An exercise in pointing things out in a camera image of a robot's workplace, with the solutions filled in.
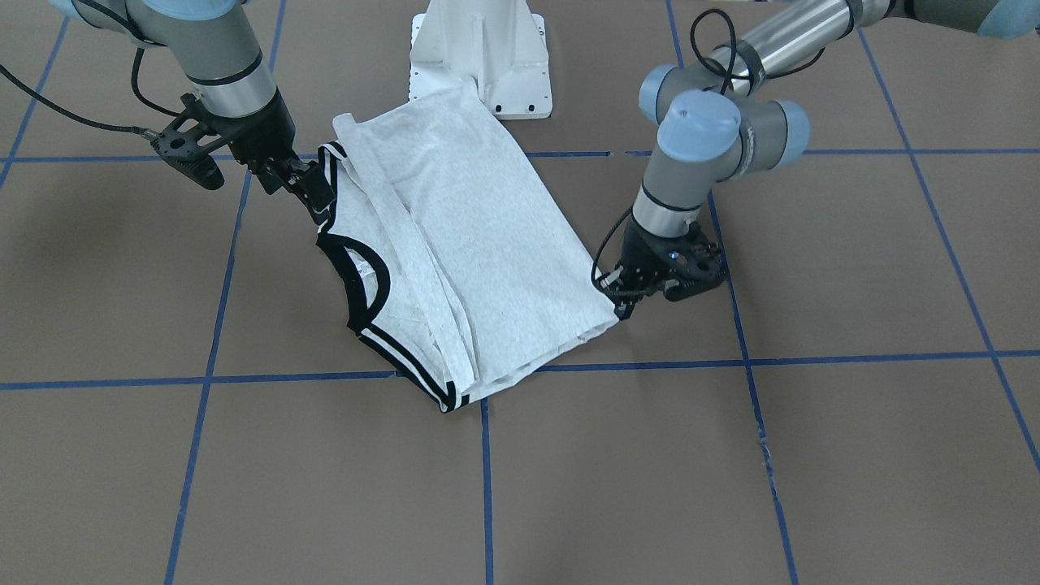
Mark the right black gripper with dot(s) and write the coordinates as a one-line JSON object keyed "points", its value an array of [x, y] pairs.
{"points": [[262, 135]]}

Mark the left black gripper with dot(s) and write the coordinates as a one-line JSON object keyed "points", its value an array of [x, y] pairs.
{"points": [[644, 257]]}

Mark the grey cartoon print t-shirt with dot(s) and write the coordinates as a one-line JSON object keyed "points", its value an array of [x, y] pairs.
{"points": [[458, 266]]}

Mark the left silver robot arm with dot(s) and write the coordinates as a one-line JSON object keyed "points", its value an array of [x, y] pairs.
{"points": [[710, 129]]}

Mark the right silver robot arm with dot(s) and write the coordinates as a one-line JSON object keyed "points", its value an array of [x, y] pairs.
{"points": [[234, 103]]}

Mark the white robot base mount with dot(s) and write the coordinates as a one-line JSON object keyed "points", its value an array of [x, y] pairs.
{"points": [[500, 47]]}

